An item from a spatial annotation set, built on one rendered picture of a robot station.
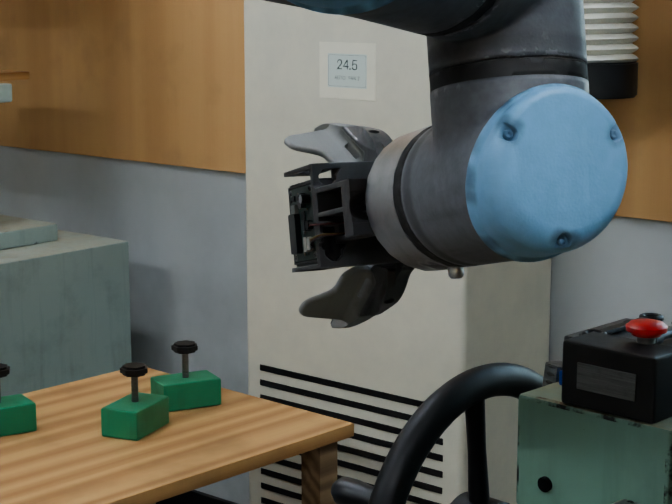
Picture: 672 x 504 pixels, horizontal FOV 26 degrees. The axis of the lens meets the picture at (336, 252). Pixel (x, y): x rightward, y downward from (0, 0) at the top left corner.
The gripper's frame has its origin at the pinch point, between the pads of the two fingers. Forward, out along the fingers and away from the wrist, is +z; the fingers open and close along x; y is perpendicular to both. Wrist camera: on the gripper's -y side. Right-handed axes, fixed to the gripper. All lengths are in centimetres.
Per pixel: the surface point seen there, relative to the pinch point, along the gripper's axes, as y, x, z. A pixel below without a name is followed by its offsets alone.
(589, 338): -14.9, 10.1, -11.3
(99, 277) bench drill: -34, -5, 211
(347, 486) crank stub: -1.8, 20.6, 5.9
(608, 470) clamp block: -14.6, 19.7, -12.5
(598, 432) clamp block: -14.2, 16.9, -12.3
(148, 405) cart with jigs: -21, 19, 133
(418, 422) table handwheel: -6.2, 15.8, 0.9
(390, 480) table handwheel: -3.0, 19.9, 0.3
